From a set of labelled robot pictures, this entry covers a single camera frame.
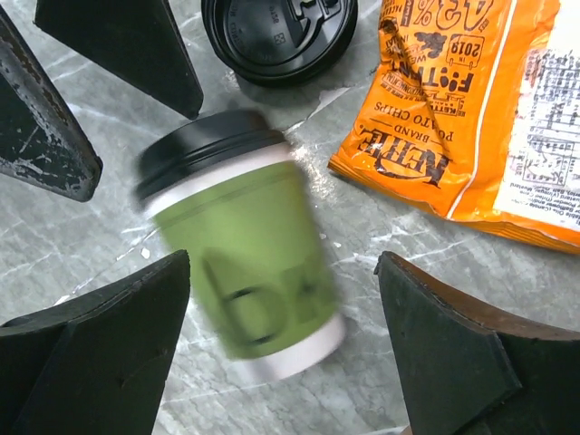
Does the black cup lid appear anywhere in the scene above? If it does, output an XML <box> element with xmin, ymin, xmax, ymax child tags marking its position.
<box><xmin>134</xmin><ymin>109</ymin><xmax>285</xmax><ymax>204</ymax></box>

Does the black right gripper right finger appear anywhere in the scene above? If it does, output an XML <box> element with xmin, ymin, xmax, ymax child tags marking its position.
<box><xmin>375</xmin><ymin>251</ymin><xmax>579</xmax><ymax>434</ymax></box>

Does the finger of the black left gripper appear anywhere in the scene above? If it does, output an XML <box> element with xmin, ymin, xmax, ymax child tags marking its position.
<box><xmin>34</xmin><ymin>0</ymin><xmax>203</xmax><ymax>120</ymax></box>
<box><xmin>1</xmin><ymin>11</ymin><xmax>103</xmax><ymax>202</ymax></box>

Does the orange snack bag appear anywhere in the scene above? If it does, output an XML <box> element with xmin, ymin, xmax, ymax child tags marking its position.
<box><xmin>329</xmin><ymin>1</ymin><xmax>579</xmax><ymax>254</ymax></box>

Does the green paper coffee cup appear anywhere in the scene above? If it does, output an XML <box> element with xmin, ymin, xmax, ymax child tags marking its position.
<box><xmin>143</xmin><ymin>141</ymin><xmax>346</xmax><ymax>382</ymax></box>

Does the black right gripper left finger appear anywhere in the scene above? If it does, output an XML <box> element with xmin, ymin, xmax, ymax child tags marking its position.
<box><xmin>1</xmin><ymin>250</ymin><xmax>190</xmax><ymax>434</ymax></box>

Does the stack of black cup lids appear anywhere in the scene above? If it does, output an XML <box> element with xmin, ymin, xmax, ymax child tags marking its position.
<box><xmin>201</xmin><ymin>0</ymin><xmax>358</xmax><ymax>88</ymax></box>

